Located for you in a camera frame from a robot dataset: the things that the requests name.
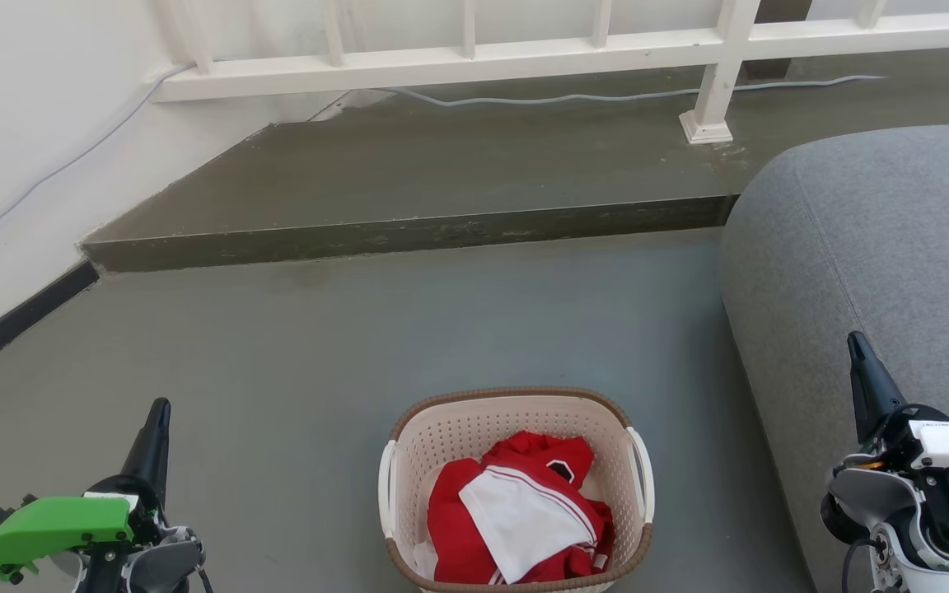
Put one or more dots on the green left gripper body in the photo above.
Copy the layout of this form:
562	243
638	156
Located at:
54	523

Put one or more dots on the white garment with red stripes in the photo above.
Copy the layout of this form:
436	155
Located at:
520	519

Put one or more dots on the cream plastic laundry basket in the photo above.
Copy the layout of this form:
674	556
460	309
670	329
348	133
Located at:
516	412

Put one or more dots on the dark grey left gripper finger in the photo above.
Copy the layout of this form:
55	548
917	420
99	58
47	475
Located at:
153	449

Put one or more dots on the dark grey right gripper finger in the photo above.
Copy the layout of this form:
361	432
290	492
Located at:
871	387

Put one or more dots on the white wooden railing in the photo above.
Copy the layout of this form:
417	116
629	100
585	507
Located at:
441	64

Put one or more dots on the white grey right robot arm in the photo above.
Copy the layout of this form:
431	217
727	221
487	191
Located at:
878	498

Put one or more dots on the grey fabric sofa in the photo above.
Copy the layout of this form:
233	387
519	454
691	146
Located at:
870	231

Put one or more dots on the small white cloth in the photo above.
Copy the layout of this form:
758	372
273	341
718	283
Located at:
427	562

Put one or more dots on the black baseboard strip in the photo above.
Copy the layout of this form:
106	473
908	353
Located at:
13	321

